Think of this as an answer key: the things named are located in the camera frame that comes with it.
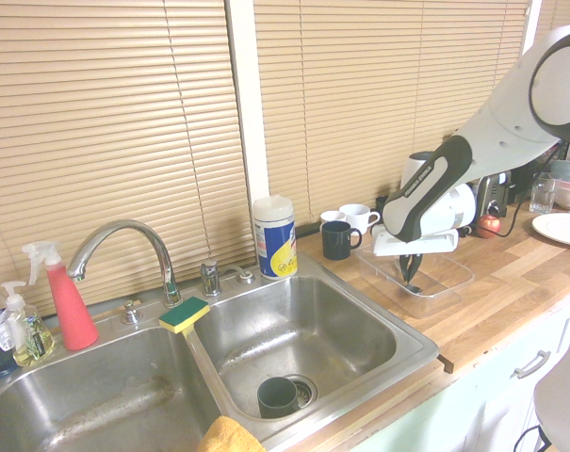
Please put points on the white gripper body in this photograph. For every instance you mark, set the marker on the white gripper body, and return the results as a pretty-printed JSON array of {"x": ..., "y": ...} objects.
[{"x": 437, "y": 242}]

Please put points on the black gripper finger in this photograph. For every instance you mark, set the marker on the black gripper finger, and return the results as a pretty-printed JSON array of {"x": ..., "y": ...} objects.
[
  {"x": 404, "y": 268},
  {"x": 416, "y": 266}
]

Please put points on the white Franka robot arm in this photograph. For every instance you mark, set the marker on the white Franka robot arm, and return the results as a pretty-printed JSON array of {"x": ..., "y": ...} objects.
[{"x": 501, "y": 122}]

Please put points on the stainless steel double sink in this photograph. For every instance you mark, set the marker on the stainless steel double sink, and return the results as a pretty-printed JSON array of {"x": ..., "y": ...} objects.
[{"x": 313, "y": 325}]

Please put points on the metal sink drain strainer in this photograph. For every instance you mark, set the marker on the metal sink drain strainer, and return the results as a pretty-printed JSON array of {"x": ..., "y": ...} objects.
[{"x": 306, "y": 391}]

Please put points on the sink hole cap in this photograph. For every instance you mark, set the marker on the sink hole cap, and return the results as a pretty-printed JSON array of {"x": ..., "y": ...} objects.
[{"x": 245, "y": 277}]

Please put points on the chrome sink knob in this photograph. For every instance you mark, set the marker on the chrome sink knob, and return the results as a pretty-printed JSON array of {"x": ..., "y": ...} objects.
[{"x": 131, "y": 313}]

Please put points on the clear plastic container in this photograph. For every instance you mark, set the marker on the clear plastic container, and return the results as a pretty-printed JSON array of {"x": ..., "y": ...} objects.
[{"x": 437, "y": 292}]

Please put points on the red apple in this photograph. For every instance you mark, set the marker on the red apple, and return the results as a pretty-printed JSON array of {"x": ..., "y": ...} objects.
[{"x": 488, "y": 227}]

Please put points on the black mug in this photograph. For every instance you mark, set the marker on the black mug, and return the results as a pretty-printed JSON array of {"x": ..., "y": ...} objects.
[{"x": 381, "y": 205}]

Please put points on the wide white mug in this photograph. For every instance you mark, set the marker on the wide white mug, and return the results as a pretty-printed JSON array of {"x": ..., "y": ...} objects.
[{"x": 357, "y": 216}]

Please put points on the stainless steel toaster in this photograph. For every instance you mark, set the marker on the stainless steel toaster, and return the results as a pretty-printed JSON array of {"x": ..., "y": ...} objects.
[{"x": 489, "y": 193}]

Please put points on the navy blue mug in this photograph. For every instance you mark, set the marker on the navy blue mug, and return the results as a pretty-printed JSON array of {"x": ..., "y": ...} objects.
[{"x": 336, "y": 242}]

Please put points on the white electric kettle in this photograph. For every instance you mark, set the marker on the white electric kettle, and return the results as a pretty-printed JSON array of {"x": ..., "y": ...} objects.
[{"x": 416, "y": 172}]

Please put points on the white tapered cup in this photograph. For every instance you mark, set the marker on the white tapered cup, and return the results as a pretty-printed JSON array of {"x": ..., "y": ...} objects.
[{"x": 332, "y": 216}]

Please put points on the black countertop appliance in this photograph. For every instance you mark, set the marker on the black countertop appliance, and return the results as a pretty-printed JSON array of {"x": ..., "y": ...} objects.
[{"x": 522, "y": 181}]

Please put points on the clear drinking glass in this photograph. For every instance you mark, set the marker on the clear drinking glass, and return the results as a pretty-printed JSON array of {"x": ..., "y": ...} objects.
[{"x": 543, "y": 195}]

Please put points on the white plate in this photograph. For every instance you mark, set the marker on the white plate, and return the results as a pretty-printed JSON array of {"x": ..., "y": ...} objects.
[{"x": 562, "y": 229}]

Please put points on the Lysol wipes canister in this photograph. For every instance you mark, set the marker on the Lysol wipes canister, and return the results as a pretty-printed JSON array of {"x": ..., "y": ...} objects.
[{"x": 275, "y": 245}]

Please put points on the white bowl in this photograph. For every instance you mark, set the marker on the white bowl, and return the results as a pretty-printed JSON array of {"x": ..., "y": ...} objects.
[{"x": 569, "y": 195}]

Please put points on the grey blue bowl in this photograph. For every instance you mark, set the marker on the grey blue bowl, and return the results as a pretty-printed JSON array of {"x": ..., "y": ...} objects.
[{"x": 567, "y": 170}]

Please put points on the white kitchen cabinet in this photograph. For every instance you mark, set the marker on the white kitchen cabinet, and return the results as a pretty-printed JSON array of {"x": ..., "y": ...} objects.
[{"x": 454, "y": 414}]

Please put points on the beige window blind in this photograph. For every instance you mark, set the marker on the beige window blind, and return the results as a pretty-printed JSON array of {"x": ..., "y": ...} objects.
[
  {"x": 560, "y": 11},
  {"x": 383, "y": 94},
  {"x": 101, "y": 141}
]

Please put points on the dark green cup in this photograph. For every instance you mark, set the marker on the dark green cup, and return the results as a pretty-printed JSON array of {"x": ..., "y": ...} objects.
[{"x": 275, "y": 400}]

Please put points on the chrome faucet lever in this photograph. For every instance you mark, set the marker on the chrome faucet lever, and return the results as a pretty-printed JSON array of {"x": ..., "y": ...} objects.
[{"x": 210, "y": 278}]

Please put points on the yellow and green sponge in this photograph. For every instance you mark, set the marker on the yellow and green sponge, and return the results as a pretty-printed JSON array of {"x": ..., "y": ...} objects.
[{"x": 183, "y": 316}]

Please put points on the yellow dish cloth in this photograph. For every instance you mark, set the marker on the yellow dish cloth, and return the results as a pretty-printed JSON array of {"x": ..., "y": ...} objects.
[{"x": 228, "y": 438}]

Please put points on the chrome kitchen faucet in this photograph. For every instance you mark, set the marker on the chrome kitchen faucet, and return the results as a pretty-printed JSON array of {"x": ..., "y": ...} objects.
[{"x": 124, "y": 226}]

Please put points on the red spray bottle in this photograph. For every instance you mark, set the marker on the red spray bottle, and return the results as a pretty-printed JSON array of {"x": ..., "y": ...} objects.
[{"x": 72, "y": 311}]

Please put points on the clear soap pump bottle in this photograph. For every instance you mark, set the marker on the clear soap pump bottle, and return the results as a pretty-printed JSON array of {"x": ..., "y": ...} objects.
[{"x": 30, "y": 346}]

